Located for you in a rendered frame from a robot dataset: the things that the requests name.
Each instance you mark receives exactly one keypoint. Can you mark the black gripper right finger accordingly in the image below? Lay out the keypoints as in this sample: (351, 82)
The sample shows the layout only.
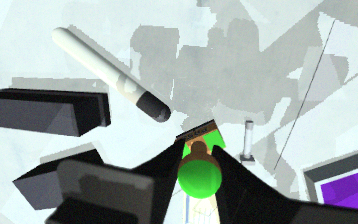
(243, 198)

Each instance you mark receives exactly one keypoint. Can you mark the green-handled rubber stamp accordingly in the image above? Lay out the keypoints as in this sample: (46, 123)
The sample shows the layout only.
(199, 173)

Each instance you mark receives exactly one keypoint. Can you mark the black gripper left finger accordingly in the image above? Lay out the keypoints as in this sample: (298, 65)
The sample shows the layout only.
(144, 190)

